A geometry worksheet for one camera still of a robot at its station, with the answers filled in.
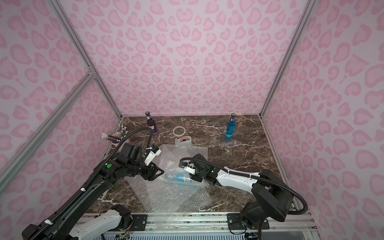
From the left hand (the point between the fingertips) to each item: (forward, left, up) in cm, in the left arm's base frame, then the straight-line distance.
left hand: (159, 168), depth 74 cm
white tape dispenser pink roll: (+25, -10, -13) cm, 30 cm away
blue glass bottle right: (+40, -44, -17) cm, 62 cm away
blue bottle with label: (0, -11, -11) cm, 15 cm away
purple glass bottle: (+34, +12, -6) cm, 37 cm away
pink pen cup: (+21, +32, -8) cm, 40 cm away
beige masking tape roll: (+41, -6, -18) cm, 45 cm away
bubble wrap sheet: (-12, -3, -17) cm, 21 cm away
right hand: (+6, -16, -12) cm, 21 cm away
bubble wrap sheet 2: (+14, -1, -16) cm, 21 cm away
